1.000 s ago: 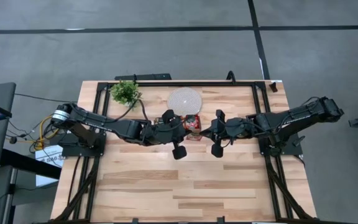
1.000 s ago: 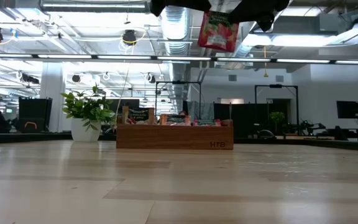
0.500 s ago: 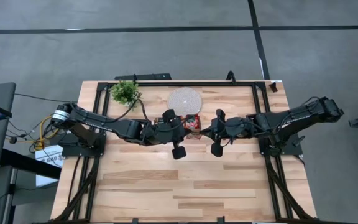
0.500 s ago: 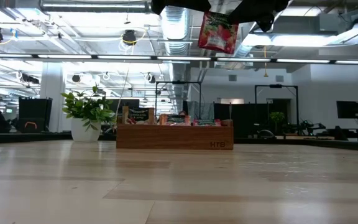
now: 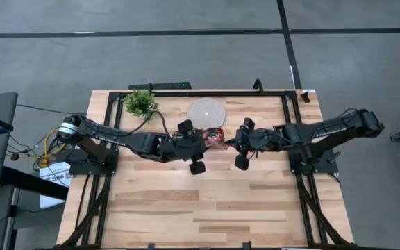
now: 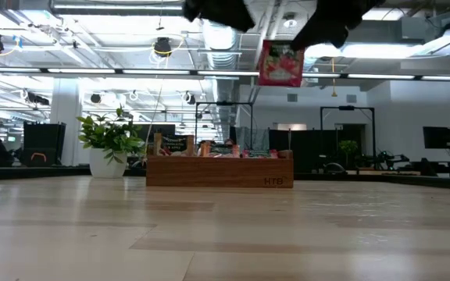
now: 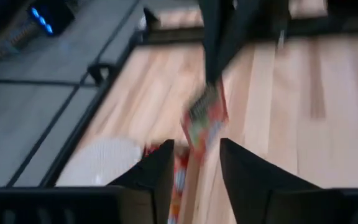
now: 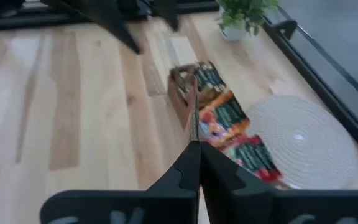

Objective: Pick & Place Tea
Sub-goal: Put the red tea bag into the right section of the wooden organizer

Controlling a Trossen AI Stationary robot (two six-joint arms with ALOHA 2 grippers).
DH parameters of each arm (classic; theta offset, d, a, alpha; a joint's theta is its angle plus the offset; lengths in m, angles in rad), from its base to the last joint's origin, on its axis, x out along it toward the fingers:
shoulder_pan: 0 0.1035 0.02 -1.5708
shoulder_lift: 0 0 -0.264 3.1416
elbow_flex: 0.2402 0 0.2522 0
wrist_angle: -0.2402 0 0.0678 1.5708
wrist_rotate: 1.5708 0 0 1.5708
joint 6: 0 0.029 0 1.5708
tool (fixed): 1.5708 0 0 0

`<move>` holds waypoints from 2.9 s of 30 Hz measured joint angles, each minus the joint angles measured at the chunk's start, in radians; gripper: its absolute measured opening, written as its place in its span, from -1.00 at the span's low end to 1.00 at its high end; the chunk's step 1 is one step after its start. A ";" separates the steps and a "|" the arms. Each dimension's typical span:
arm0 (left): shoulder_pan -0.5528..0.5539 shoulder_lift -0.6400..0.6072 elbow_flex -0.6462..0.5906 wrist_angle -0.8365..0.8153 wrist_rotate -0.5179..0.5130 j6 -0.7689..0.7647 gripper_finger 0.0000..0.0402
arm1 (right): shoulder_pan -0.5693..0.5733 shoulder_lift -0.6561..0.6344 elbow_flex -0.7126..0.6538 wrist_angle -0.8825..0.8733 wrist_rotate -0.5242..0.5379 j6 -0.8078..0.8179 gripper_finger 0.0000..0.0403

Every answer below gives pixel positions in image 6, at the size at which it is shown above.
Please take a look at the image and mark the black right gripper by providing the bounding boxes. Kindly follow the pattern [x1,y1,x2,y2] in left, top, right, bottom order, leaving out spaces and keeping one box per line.
[290,0,386,51]

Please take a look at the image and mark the beige vanilla tea packet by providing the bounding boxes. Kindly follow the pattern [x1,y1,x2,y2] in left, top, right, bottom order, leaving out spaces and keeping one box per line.
[152,133,196,158]

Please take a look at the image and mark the wooden tea organizer box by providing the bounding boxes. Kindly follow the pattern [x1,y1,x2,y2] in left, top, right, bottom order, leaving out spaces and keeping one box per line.
[145,150,295,189]

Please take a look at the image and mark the black partition screen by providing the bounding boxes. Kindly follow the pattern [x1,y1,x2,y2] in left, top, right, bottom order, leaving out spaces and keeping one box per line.
[267,127,366,162]

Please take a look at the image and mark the small green background plant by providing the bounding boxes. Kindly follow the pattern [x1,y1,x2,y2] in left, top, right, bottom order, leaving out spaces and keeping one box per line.
[337,139,360,158]

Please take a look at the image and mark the dark background desk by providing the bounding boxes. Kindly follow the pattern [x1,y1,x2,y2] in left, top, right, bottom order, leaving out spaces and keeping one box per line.
[409,158,450,180]

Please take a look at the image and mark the white building column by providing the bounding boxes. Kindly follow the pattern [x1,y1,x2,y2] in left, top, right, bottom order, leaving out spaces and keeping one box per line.
[50,77,84,167]

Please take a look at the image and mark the green plant in white pot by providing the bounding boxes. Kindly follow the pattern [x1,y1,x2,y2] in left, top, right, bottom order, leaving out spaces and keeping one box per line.
[75,105,148,180]

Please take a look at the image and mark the black equipment case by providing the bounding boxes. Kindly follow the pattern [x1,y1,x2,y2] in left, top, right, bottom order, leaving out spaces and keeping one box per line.
[22,121,67,167]

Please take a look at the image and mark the yellow hanging cord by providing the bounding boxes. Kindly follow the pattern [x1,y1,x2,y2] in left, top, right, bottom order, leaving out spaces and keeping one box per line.
[329,57,338,98]

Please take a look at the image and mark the black metal frame stand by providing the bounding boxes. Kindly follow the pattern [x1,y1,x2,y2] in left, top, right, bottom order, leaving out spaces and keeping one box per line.
[195,101,255,158]
[320,105,377,169]

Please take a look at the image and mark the black wall monitor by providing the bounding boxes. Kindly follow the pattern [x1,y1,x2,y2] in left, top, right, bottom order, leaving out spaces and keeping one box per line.
[422,126,450,151]

